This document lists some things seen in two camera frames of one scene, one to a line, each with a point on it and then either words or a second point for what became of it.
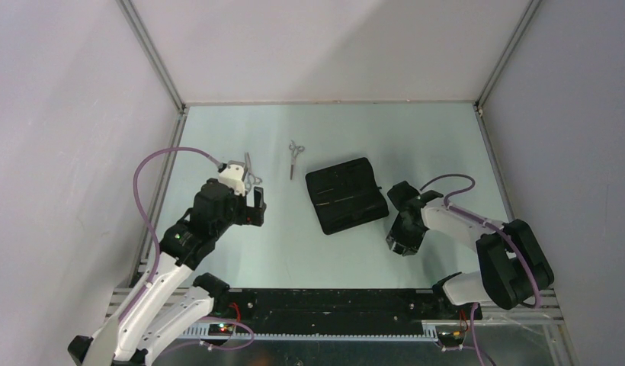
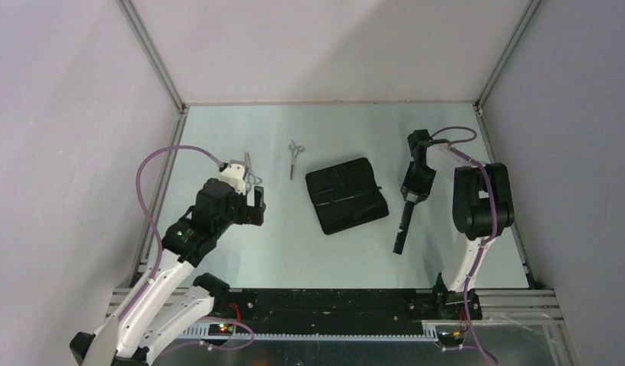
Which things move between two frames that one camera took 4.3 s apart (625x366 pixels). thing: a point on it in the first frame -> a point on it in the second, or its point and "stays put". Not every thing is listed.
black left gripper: [249, 215] stays put
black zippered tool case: [345, 195] stays put
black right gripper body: [405, 235] -> [418, 181]
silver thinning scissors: [256, 180] stays put
